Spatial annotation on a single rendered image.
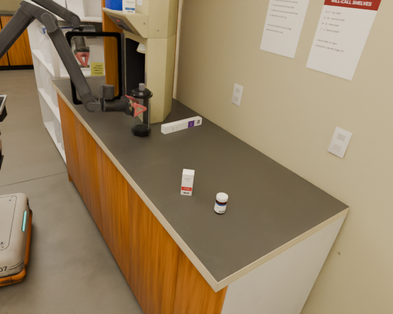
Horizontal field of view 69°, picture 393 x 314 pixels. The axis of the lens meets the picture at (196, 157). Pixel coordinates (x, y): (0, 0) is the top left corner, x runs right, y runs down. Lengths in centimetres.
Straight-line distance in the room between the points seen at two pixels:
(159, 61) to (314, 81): 78
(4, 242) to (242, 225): 144
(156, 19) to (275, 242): 116
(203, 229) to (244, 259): 17
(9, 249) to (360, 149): 184
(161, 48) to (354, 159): 106
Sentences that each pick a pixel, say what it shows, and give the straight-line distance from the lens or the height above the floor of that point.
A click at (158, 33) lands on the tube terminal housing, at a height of 143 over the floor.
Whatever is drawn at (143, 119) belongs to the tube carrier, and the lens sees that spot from 151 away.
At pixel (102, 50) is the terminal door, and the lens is 182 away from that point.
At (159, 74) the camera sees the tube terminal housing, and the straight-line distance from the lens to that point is 164.
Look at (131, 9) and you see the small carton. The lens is 160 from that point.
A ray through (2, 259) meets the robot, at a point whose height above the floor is 26.
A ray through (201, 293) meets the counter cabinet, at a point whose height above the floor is 77.
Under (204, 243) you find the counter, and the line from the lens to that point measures 96.
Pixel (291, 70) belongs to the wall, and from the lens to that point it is 143.
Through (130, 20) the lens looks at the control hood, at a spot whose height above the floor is 148.
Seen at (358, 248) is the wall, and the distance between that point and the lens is 145.
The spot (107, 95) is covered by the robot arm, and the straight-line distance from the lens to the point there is 142.
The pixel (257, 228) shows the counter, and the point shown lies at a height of 94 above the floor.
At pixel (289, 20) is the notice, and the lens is 145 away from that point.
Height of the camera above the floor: 163
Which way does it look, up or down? 30 degrees down
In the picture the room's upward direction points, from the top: 7 degrees clockwise
